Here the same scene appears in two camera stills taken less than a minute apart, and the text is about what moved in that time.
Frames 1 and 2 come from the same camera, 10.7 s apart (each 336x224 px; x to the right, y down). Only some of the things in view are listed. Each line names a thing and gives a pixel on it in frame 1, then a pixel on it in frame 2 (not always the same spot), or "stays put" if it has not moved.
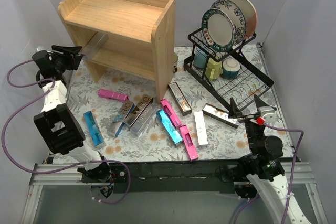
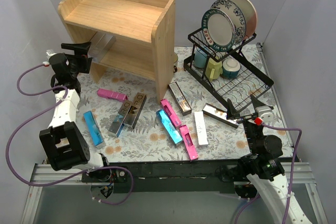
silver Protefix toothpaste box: (140, 121) to (101, 43)
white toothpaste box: (201, 128) stays put
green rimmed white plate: (218, 29) stays put
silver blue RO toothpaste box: (115, 126) stays put
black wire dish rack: (226, 73) stays put
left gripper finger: (75, 61) to (86, 64)
